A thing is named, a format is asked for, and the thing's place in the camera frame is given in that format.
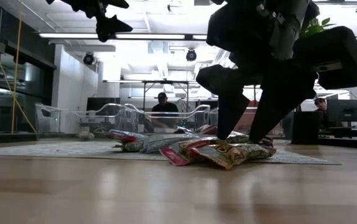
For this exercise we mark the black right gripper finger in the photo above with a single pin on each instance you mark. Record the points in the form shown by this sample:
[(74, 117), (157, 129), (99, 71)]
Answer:
[(278, 102), (229, 99)]

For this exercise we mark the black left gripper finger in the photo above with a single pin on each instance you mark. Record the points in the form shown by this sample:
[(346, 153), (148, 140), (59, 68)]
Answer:
[(111, 29), (116, 3)]

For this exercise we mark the dark glossy granola bar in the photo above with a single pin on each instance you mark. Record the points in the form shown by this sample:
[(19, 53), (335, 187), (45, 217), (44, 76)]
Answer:
[(267, 142)]

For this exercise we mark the blue chocolate chip granola bar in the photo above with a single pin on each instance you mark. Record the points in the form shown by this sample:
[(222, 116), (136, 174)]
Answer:
[(124, 137), (184, 130), (163, 143)]

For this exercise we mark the green yellow granola bar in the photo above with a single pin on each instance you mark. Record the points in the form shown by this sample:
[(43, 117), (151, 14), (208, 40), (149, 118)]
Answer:
[(234, 154)]

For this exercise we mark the pink red granola bar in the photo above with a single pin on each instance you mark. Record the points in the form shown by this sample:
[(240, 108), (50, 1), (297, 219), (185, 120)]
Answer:
[(173, 156)]

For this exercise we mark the orange partition panel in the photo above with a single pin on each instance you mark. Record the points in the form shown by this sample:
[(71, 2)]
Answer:
[(243, 124)]

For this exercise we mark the black round ceiling spotlight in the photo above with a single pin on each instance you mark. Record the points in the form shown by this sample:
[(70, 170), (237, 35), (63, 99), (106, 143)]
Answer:
[(191, 55), (88, 58)]

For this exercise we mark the person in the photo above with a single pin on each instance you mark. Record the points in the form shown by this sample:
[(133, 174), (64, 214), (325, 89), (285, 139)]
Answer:
[(321, 104), (165, 109)]

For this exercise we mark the black computer monitor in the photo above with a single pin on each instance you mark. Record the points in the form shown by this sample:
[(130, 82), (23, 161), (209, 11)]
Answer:
[(344, 110)]

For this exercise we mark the dark office desk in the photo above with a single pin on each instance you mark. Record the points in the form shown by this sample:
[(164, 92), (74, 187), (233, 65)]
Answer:
[(346, 132)]

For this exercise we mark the black flat screen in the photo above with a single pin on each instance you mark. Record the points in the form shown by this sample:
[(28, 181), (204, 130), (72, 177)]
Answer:
[(100, 104)]

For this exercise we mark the grey woven placemat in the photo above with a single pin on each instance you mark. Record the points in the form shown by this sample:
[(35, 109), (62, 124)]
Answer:
[(57, 149)]

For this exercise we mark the black metal table frame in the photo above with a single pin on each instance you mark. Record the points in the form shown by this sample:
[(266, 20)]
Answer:
[(166, 82)]

